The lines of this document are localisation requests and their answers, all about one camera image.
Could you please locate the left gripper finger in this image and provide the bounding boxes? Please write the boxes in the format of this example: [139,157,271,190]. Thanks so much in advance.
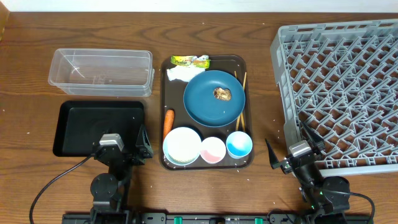
[136,124,153,164]
[91,126,110,155]

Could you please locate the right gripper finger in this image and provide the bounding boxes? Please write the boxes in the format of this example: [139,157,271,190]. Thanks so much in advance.
[301,122,325,154]
[265,139,285,170]

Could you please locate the blue small cup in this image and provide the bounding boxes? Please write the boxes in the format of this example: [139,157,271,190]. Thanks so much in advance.
[226,131,253,159]

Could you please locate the dark blue plate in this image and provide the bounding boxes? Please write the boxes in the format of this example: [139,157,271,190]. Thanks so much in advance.
[183,70,246,128]

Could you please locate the pink small cup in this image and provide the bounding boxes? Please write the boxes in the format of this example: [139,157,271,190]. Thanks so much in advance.
[200,137,226,164]

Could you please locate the brown food scrap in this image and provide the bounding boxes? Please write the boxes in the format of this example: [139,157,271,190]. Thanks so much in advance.
[213,87,232,101]

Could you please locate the yellow green snack wrapper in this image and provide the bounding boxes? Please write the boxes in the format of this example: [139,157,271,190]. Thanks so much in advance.
[170,55,210,69]

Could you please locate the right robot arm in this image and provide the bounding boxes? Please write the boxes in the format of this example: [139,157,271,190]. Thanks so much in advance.
[266,123,351,223]

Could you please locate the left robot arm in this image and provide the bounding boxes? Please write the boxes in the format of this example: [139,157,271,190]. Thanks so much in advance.
[89,125,154,223]

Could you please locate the black waste tray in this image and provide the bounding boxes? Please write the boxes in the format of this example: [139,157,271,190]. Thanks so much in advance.
[53,101,144,157]

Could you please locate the grey dishwasher rack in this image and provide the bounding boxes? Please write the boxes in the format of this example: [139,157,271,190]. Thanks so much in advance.
[271,19,397,176]

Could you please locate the orange carrot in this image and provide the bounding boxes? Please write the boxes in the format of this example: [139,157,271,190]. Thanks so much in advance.
[163,110,175,139]

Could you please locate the light blue rice bowl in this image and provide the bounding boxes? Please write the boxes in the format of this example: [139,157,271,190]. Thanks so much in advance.
[162,127,201,166]

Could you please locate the brown serving tray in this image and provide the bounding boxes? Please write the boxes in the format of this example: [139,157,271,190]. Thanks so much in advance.
[159,55,254,171]

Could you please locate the clear plastic bin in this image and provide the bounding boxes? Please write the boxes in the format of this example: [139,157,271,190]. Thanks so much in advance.
[48,49,155,97]

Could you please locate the crumpled white napkin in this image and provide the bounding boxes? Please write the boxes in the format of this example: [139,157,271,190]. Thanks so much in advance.
[167,65,205,82]

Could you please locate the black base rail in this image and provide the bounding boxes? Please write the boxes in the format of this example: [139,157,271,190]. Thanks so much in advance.
[61,212,374,224]

